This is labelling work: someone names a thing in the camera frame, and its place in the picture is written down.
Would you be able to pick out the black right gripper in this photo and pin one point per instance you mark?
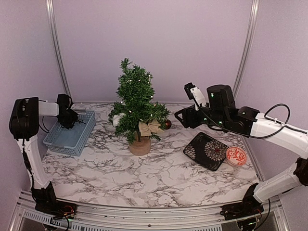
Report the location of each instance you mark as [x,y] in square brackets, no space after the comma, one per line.
[189,115]

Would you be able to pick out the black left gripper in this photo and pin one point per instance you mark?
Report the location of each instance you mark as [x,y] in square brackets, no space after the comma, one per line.
[75,118]

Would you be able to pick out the dark red ball ornament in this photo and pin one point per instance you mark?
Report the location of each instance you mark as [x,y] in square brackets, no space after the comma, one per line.
[168,124]

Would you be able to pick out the white fluffy pompom ornament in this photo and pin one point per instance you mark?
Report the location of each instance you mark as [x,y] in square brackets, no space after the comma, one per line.
[116,119]

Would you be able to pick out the beige burlap bow ornament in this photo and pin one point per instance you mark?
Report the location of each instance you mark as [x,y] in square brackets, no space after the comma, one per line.
[150,128]

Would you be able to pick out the clear string ornament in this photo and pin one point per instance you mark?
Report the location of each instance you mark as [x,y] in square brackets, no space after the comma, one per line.
[136,91]

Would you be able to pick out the small green christmas tree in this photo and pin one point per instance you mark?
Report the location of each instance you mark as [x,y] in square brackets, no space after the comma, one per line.
[128,126]

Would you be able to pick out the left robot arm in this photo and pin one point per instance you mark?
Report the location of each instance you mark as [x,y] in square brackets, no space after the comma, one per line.
[24,126]

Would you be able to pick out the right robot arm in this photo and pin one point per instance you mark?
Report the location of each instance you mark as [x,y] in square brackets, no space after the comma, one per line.
[218,109]

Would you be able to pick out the light blue plastic basket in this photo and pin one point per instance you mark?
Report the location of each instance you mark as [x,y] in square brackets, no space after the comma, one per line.
[71,141]

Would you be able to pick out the black floral rectangular plate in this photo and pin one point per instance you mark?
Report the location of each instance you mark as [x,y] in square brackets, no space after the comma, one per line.
[206,151]

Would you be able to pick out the red white patterned bowl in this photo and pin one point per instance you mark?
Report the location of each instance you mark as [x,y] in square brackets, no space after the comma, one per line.
[236,156]

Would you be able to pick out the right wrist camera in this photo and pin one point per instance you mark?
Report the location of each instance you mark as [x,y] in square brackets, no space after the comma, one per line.
[195,94]

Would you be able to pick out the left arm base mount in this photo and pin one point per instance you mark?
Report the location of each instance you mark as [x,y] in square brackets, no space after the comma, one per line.
[58,209]

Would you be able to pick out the aluminium front rail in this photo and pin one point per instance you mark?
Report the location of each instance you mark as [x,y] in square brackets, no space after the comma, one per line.
[90,217]

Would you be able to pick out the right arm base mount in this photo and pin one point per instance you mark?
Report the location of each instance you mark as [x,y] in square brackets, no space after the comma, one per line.
[240,210]

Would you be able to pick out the left aluminium frame post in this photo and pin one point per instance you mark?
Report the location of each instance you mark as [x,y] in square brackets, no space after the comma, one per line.
[56,46]

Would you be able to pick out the aluminium frame post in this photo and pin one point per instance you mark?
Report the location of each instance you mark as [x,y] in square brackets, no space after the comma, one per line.
[247,47]
[56,46]

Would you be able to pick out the right aluminium frame post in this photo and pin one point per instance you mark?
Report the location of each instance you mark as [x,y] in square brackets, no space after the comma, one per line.
[247,47]

